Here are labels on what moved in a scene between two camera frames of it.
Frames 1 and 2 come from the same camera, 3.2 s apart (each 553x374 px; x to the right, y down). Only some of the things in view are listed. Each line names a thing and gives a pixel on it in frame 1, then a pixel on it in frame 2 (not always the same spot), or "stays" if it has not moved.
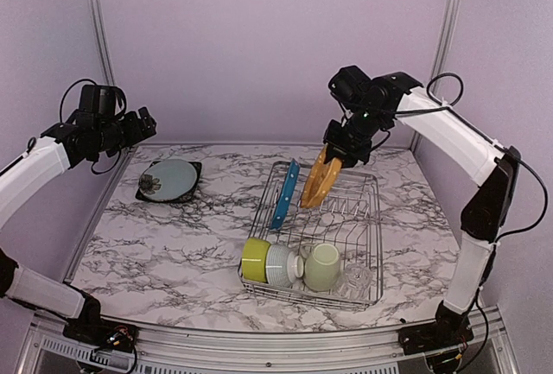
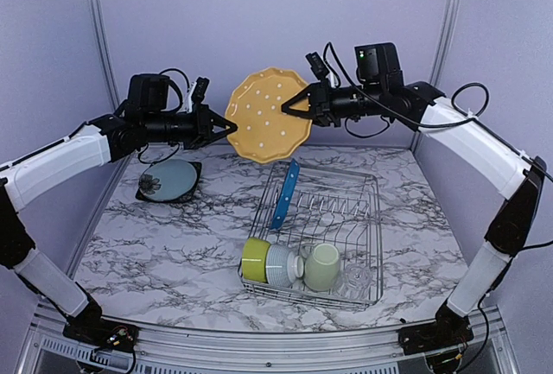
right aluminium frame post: [448, 31] stays
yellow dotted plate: [320, 181] → [265, 132]
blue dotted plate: [286, 193] stays
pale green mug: [323, 268] stays
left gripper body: [133, 133] → [200, 134]
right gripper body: [351, 140] → [332, 108]
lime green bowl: [254, 257] stays
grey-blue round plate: [167, 180] stays
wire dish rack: [315, 237] stays
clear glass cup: [358, 282] stays
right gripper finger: [329, 155] → [303, 94]
